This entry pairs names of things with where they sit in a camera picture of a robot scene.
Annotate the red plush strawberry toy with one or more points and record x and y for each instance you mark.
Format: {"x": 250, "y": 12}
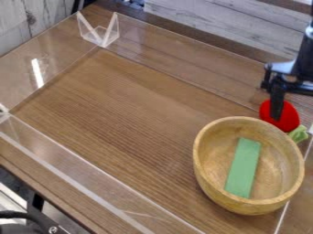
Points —
{"x": 288, "y": 123}

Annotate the wooden oval bowl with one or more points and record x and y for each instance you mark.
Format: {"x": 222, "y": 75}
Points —
{"x": 280, "y": 170}

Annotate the black table frame leg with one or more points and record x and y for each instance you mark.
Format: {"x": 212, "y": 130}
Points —
{"x": 35, "y": 204}

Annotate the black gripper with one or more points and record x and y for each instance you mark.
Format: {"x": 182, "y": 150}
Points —
{"x": 286, "y": 76}

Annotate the clear acrylic corner bracket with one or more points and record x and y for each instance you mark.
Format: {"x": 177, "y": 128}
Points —
{"x": 102, "y": 36}

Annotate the green rectangular block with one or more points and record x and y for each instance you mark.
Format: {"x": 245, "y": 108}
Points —
{"x": 242, "y": 170}

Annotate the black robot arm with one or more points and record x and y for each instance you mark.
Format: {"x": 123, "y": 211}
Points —
{"x": 305, "y": 52}

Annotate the clear acrylic tray wall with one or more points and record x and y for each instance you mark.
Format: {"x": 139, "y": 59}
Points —
{"x": 90, "y": 194}

